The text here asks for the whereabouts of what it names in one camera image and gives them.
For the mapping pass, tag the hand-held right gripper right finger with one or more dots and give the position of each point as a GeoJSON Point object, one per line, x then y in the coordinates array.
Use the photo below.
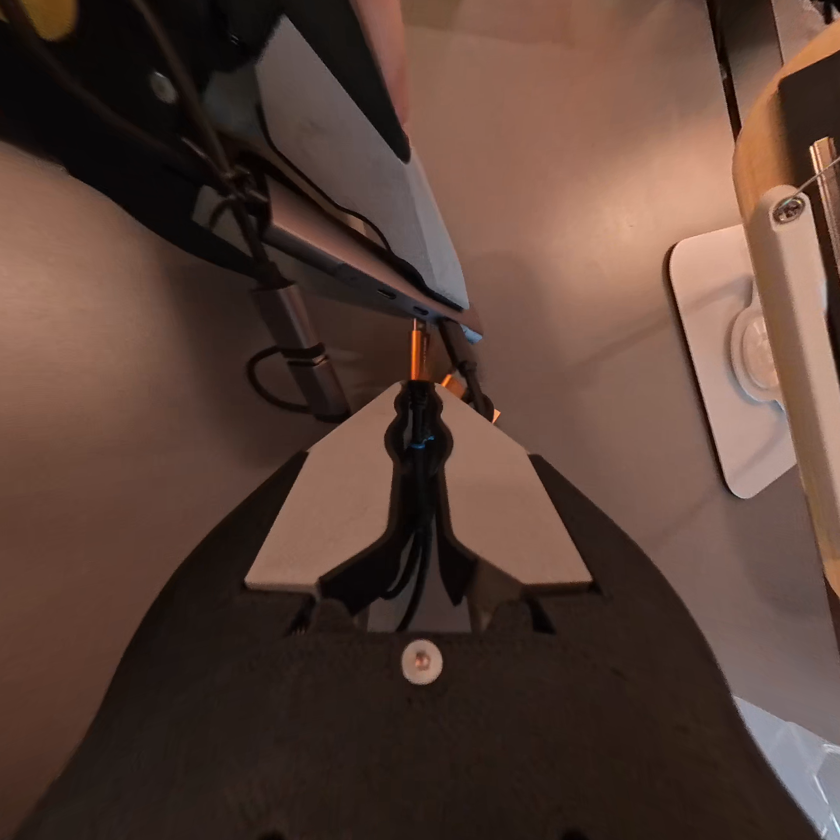
{"type": "Point", "coordinates": [512, 518]}

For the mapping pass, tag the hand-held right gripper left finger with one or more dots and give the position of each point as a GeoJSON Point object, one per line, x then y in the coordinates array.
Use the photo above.
{"type": "Point", "coordinates": [328, 512]}

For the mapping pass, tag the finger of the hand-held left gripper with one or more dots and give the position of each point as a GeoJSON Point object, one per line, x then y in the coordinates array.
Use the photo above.
{"type": "Point", "coordinates": [354, 170]}

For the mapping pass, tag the grey usb hub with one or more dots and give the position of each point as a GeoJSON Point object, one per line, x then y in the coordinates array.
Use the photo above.
{"type": "Point", "coordinates": [308, 262]}

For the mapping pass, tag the person's left hand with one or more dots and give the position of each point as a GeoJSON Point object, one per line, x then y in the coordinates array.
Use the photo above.
{"type": "Point", "coordinates": [390, 46]}

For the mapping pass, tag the white board stand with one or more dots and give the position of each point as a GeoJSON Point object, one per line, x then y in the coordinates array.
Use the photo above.
{"type": "Point", "coordinates": [715, 328]}

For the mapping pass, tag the clear plastic box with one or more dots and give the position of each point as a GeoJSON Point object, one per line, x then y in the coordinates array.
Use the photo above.
{"type": "Point", "coordinates": [800, 768]}

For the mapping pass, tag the black board wooden frame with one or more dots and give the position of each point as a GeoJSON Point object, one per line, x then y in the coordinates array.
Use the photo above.
{"type": "Point", "coordinates": [820, 118]}

